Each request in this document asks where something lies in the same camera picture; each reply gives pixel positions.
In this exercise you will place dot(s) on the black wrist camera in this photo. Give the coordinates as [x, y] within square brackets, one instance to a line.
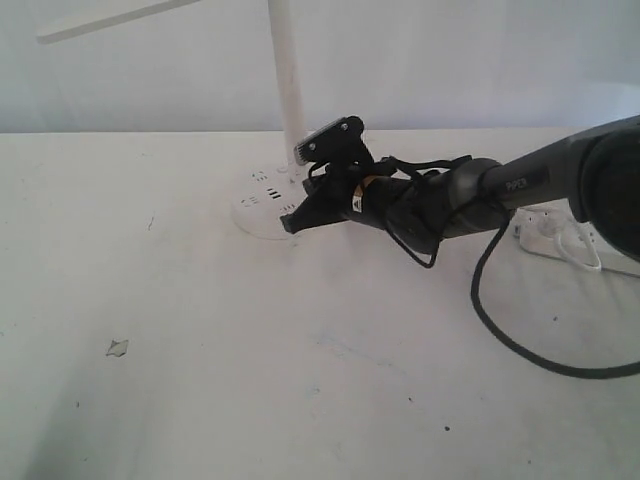
[339, 141]

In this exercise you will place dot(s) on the white power strip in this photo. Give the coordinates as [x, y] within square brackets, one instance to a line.
[612, 260]

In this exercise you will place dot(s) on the white plug with cord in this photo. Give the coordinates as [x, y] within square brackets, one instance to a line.
[556, 234]

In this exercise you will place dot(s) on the white desk lamp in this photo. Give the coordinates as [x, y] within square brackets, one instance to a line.
[269, 191]

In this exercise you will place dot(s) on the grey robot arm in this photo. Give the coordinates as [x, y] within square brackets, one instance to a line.
[596, 171]

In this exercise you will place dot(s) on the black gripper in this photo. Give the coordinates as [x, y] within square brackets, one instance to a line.
[412, 211]

